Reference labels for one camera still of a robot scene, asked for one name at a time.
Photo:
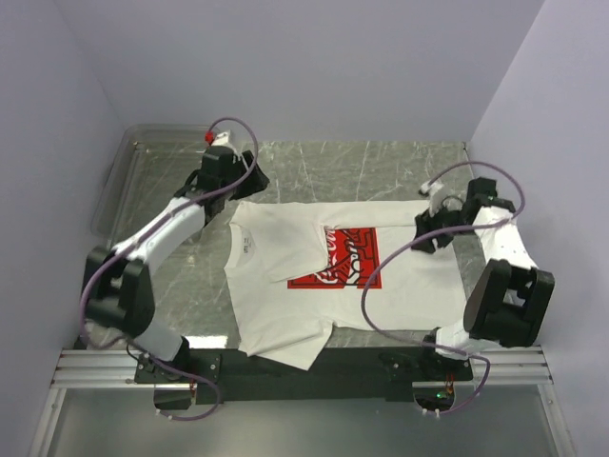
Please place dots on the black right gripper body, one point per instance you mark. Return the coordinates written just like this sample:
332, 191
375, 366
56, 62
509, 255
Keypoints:
442, 219

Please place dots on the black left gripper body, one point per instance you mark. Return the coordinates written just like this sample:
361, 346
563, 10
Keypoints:
238, 171

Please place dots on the white t-shirt red print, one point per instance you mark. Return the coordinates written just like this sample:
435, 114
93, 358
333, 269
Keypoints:
296, 271

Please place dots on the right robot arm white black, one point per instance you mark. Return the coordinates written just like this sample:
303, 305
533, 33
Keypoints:
508, 303

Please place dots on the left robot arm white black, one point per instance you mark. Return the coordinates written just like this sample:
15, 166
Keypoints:
117, 285

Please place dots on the clear plastic bin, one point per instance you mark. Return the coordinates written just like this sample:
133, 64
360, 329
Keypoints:
151, 163

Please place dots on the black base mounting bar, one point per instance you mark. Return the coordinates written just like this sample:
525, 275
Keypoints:
387, 372

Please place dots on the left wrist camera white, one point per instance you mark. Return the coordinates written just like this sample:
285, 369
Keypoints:
220, 139

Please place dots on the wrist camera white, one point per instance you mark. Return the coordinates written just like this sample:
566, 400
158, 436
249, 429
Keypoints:
220, 139
436, 192

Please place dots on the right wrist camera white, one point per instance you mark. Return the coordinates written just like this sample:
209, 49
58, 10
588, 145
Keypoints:
436, 192

